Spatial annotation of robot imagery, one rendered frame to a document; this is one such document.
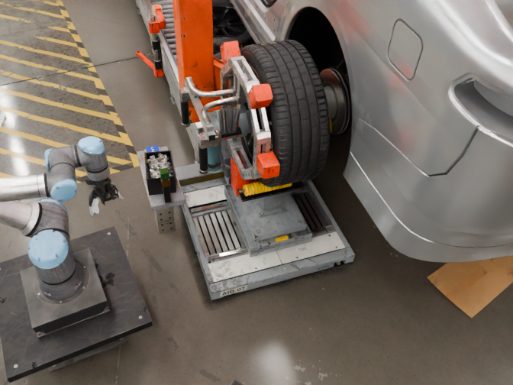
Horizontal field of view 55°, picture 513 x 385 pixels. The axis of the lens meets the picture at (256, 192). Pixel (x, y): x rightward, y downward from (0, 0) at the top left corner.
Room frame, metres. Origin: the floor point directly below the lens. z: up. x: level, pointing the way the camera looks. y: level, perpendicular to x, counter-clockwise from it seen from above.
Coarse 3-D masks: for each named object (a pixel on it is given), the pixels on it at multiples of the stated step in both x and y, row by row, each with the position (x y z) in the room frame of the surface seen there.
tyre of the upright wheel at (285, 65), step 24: (264, 48) 1.93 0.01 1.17; (288, 48) 1.92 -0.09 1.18; (264, 72) 1.76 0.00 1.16; (288, 72) 1.77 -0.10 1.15; (312, 72) 1.79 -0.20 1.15; (288, 96) 1.67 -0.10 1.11; (312, 96) 1.70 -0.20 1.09; (288, 120) 1.60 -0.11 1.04; (312, 120) 1.63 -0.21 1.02; (288, 144) 1.56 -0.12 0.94; (312, 144) 1.60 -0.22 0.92; (288, 168) 1.55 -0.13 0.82; (312, 168) 1.60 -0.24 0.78
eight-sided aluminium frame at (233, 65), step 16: (224, 64) 1.99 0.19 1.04; (240, 64) 1.89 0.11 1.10; (224, 80) 2.03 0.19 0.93; (240, 80) 1.77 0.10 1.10; (256, 80) 1.75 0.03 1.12; (224, 96) 2.03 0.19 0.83; (256, 128) 1.59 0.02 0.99; (240, 144) 1.92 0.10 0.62; (256, 144) 1.56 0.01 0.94; (256, 176) 1.56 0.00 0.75
